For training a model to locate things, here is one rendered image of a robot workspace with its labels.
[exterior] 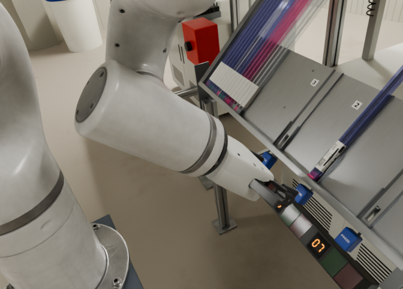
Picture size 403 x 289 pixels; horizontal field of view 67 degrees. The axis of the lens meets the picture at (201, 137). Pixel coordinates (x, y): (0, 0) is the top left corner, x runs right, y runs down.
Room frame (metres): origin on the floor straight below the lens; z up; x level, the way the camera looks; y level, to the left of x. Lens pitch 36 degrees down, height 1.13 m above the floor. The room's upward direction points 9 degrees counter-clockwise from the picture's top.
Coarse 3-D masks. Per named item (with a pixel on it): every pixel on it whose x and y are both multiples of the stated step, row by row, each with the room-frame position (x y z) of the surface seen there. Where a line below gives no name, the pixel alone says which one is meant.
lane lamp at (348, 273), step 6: (348, 264) 0.25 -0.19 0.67; (342, 270) 0.24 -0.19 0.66; (348, 270) 0.24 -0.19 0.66; (354, 270) 0.24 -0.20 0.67; (336, 276) 0.24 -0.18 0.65; (342, 276) 0.24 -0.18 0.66; (348, 276) 0.23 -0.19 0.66; (354, 276) 0.23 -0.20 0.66; (360, 276) 0.23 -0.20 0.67; (342, 282) 0.23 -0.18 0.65; (348, 282) 0.23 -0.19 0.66; (354, 282) 0.22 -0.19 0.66; (342, 288) 0.22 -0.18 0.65; (348, 288) 0.22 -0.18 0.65
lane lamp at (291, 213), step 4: (292, 204) 0.38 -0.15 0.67; (288, 208) 0.38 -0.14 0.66; (292, 208) 0.37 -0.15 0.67; (296, 208) 0.37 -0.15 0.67; (284, 212) 0.37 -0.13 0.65; (288, 212) 0.37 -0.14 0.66; (292, 212) 0.36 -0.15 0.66; (296, 212) 0.36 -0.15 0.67; (300, 212) 0.36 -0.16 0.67; (280, 216) 0.37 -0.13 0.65; (284, 216) 0.37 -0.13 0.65; (288, 216) 0.36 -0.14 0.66; (292, 216) 0.36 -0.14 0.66; (296, 216) 0.35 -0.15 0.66; (284, 220) 0.36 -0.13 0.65; (288, 220) 0.36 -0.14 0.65; (292, 220) 0.35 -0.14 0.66; (288, 224) 0.35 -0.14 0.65
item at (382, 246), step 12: (204, 84) 0.81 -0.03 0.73; (216, 96) 0.72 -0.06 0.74; (228, 108) 0.65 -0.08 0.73; (240, 120) 0.59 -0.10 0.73; (252, 132) 0.54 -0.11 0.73; (264, 144) 0.49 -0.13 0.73; (300, 168) 0.41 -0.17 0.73; (312, 180) 0.37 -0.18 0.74; (324, 192) 0.34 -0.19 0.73; (336, 204) 0.31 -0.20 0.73; (348, 216) 0.29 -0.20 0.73; (360, 228) 0.26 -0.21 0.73; (372, 240) 0.24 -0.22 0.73; (384, 252) 0.22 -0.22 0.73; (396, 252) 0.22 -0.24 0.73; (396, 264) 0.20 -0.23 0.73
